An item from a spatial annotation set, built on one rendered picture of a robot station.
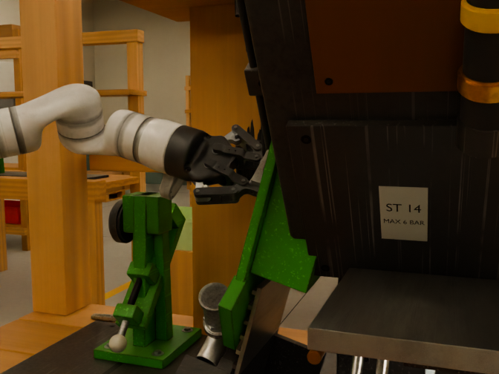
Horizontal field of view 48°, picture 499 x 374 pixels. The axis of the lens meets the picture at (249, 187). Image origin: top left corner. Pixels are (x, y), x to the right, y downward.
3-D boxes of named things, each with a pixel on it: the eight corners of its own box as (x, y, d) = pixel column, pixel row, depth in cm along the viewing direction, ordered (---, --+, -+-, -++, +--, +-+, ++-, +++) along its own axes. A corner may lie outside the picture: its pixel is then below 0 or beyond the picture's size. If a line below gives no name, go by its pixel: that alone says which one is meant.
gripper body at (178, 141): (153, 154, 76) (215, 174, 73) (183, 110, 80) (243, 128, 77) (164, 186, 82) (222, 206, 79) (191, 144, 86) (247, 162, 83)
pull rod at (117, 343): (121, 356, 87) (119, 320, 87) (105, 354, 88) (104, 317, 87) (139, 343, 92) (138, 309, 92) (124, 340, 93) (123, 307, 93)
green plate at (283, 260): (291, 337, 64) (343, 158, 59) (226, 310, 66) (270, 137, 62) (314, 306, 74) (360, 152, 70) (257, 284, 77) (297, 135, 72)
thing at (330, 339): (531, 397, 39) (533, 355, 39) (305, 364, 45) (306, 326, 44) (491, 265, 76) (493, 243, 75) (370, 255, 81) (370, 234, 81)
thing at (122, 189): (106, 202, 925) (105, 175, 920) (63, 200, 948) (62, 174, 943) (139, 194, 1040) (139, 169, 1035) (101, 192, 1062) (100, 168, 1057)
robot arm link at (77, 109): (104, 95, 81) (2, 113, 76) (111, 145, 87) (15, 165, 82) (93, 73, 86) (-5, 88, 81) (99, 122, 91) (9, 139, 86)
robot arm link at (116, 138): (136, 182, 83) (131, 132, 77) (51, 153, 87) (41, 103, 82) (160, 157, 88) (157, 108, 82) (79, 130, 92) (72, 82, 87)
